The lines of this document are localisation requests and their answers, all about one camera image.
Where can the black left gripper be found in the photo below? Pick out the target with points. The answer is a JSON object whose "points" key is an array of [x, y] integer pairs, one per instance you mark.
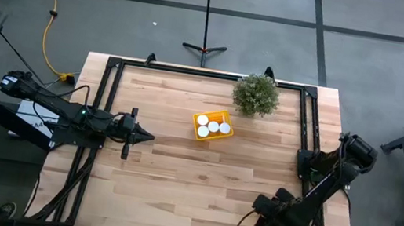
{"points": [[126, 130]]}

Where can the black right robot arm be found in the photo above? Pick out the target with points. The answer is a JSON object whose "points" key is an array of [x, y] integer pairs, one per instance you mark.
{"points": [[318, 190]]}

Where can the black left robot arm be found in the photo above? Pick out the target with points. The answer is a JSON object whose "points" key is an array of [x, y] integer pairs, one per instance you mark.
{"points": [[67, 110]]}

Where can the yellow plastic basket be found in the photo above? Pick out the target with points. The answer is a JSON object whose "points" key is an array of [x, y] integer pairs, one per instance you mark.
{"points": [[219, 116]]}

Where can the black table clamp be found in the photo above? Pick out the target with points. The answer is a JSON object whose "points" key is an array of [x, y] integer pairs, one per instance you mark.
{"points": [[269, 73], [150, 59]]}

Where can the white A4 paper box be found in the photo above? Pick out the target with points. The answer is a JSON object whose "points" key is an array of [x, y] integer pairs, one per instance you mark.
{"points": [[28, 109]]}

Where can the green potted plant black pot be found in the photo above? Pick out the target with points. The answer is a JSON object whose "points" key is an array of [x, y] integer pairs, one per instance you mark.
{"points": [[256, 95]]}

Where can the black tripod stand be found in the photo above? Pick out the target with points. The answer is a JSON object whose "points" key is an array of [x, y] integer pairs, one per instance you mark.
{"points": [[208, 11]]}

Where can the person's dark shoe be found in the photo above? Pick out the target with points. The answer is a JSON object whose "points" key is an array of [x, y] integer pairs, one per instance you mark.
{"points": [[6, 209]]}

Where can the black metal table frame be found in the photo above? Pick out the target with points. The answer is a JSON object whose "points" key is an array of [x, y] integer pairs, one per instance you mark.
{"points": [[211, 74]]}

